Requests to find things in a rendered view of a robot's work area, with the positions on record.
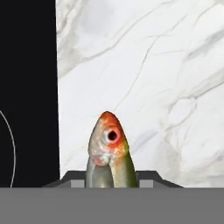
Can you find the grey fish with orange head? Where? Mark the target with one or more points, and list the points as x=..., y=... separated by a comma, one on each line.
x=109, y=151

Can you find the black hob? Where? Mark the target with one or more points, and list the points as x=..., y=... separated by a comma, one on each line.
x=27, y=87

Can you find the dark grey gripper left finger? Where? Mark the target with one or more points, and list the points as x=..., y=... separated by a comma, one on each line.
x=73, y=178

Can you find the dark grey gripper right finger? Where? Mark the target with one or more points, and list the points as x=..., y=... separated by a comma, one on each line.
x=148, y=178

